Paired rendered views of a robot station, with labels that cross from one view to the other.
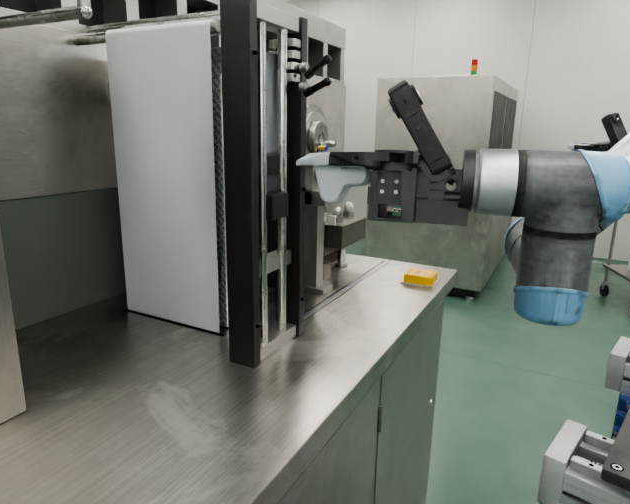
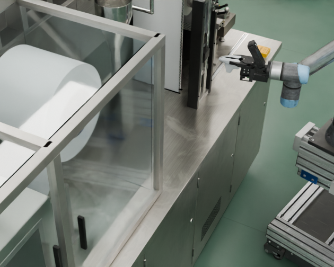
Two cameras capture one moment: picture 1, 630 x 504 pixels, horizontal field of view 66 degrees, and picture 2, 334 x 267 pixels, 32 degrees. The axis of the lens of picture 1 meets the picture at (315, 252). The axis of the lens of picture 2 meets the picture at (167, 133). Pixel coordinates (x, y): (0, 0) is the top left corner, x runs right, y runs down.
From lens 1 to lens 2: 1.94 m
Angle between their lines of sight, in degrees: 26
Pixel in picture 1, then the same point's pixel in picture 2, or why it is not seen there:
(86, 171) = not seen: hidden behind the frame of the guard
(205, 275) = (173, 72)
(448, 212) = (262, 78)
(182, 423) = (181, 131)
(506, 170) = (277, 72)
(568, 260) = (292, 94)
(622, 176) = (305, 76)
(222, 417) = (192, 128)
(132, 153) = (142, 23)
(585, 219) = (296, 85)
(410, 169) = (252, 68)
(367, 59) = not seen: outside the picture
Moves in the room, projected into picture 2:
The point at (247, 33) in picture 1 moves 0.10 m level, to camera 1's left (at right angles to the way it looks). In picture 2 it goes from (202, 12) to (177, 12)
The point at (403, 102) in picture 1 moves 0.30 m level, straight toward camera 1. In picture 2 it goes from (251, 50) to (247, 94)
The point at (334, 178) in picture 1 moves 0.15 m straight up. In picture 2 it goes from (230, 67) to (234, 34)
